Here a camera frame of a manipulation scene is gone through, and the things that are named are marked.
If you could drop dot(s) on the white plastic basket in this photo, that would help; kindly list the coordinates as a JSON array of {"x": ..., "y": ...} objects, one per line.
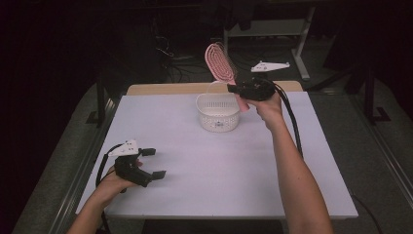
[{"x": 217, "y": 115}]

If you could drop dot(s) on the grey metal rail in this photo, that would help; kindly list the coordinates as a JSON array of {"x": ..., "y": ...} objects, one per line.
[
  {"x": 81, "y": 172},
  {"x": 386, "y": 156}
]

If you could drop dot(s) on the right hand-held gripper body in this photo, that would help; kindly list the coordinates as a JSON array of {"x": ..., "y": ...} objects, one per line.
[{"x": 256, "y": 90}]

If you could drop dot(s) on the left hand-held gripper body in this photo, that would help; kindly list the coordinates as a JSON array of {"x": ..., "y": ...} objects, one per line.
[{"x": 128, "y": 169}]

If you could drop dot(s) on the black metal stand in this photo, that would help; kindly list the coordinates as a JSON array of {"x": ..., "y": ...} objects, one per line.
[
  {"x": 370, "y": 97},
  {"x": 100, "y": 104}
]

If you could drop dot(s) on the white metal desk frame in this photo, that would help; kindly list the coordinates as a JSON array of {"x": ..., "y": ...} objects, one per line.
[{"x": 269, "y": 27}]

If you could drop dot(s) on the wooden table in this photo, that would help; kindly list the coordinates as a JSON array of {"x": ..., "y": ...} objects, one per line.
[{"x": 162, "y": 88}]

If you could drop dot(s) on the person's left hand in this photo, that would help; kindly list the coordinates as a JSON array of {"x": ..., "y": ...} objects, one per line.
[{"x": 112, "y": 185}]

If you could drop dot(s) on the pink hairbrush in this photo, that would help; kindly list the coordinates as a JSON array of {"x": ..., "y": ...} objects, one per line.
[{"x": 220, "y": 63}]

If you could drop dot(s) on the person's right hand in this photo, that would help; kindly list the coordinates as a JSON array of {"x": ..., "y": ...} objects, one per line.
[{"x": 271, "y": 110}]

